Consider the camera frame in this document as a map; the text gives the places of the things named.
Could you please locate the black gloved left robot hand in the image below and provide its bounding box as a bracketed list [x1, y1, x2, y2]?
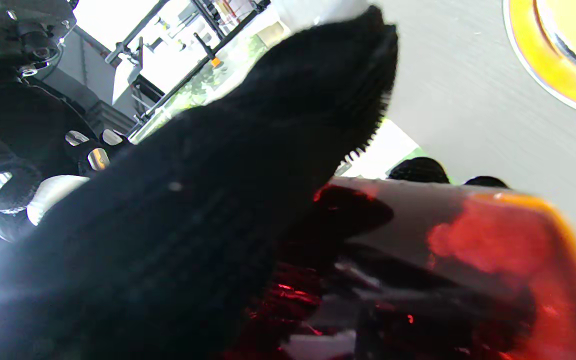
[0, 5, 511, 360]

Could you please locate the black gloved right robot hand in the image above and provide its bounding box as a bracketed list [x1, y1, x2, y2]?
[0, 65, 134, 243]

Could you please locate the red transparent sample bottle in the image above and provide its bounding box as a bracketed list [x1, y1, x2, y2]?
[223, 177, 576, 360]

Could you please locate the kidney steel tray orange liner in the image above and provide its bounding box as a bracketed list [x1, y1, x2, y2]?
[502, 0, 576, 123]

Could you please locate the black metal rack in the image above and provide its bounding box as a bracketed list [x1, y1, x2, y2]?
[105, 0, 271, 133]

